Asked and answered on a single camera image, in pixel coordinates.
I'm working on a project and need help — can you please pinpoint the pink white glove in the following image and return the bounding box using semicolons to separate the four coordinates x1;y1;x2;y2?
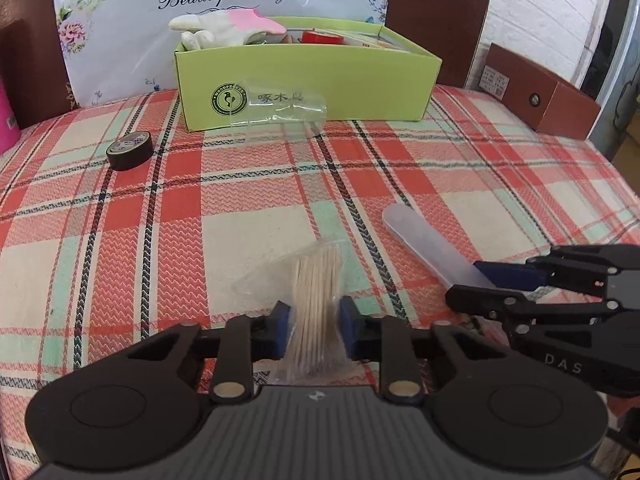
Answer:
168;9;286;51

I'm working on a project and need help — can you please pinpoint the black tape roll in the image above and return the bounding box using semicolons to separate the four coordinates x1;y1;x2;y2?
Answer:
106;131;154;171

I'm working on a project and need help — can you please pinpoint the clear plastic cup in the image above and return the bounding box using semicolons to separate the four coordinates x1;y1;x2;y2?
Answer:
230;79;328;129

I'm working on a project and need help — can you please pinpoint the brown cardboard box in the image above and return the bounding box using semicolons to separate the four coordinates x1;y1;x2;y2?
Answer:
480;44;600;141

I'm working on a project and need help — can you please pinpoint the floral plastic bag pillow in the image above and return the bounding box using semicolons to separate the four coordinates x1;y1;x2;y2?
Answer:
53;0;388;106

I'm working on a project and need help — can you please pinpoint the green cardboard box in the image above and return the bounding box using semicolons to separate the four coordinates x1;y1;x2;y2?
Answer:
174;16;442;131

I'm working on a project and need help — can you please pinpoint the bag of wooden toothpicks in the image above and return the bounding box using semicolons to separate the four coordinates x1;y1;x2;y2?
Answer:
232;238;357;386

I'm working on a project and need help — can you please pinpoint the plaid bed sheet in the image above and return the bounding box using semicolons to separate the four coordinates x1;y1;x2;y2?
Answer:
1;86;639;479

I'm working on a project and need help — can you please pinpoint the pink thermos bottle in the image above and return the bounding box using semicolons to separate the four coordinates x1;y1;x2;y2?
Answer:
0;80;21;154

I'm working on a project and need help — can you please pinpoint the brown wooden headboard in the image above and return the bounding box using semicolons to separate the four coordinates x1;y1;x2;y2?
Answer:
1;0;490;128

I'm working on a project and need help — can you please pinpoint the red item in box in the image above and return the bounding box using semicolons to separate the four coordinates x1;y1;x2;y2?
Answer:
300;29;345;46

